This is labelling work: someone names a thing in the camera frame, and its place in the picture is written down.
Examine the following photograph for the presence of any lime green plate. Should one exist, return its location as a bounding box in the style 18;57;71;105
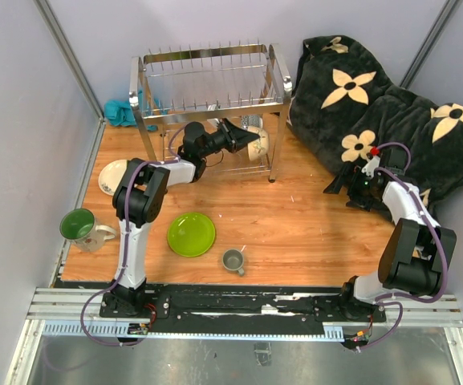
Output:
167;213;216;257

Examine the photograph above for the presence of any aluminium corner post left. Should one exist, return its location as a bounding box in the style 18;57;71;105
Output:
32;0;106;121

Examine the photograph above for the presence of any aluminium corner post right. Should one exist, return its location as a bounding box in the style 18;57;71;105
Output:
400;0;462;89

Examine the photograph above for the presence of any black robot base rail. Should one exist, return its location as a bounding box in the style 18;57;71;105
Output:
100;283;386;336

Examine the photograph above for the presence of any aluminium corner post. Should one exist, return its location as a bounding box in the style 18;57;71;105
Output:
32;0;106;121
400;0;462;89

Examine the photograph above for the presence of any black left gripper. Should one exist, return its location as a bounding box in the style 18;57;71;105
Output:
200;118;260;159

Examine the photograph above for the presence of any blue patterned bowl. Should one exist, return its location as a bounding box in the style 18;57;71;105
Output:
241;115;263;128

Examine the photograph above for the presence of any cream bowl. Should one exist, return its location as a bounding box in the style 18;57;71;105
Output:
247;126;270;161

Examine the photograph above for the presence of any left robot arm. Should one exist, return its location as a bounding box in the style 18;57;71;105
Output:
100;119;261;318

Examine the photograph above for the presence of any black flower blanket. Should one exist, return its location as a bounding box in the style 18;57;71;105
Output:
289;35;463;209

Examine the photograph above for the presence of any steel wire dish rack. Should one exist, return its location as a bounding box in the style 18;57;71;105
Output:
128;43;293;182

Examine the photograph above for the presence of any white plate with black flowers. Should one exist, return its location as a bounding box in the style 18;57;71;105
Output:
98;159;128;197

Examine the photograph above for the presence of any small grey cup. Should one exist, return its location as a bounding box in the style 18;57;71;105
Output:
222;249;245;277

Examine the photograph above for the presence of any green-lined floral mug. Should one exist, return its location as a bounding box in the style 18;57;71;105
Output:
59;209;117;253

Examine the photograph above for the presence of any teal cloth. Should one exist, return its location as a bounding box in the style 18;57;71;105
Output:
104;99;137;128

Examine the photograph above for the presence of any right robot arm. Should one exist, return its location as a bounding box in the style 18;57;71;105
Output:
314;142;457;321

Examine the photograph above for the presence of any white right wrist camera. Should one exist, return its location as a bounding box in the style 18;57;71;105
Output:
361;147;380;178

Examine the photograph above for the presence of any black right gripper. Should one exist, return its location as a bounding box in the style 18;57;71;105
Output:
325;161;378;213

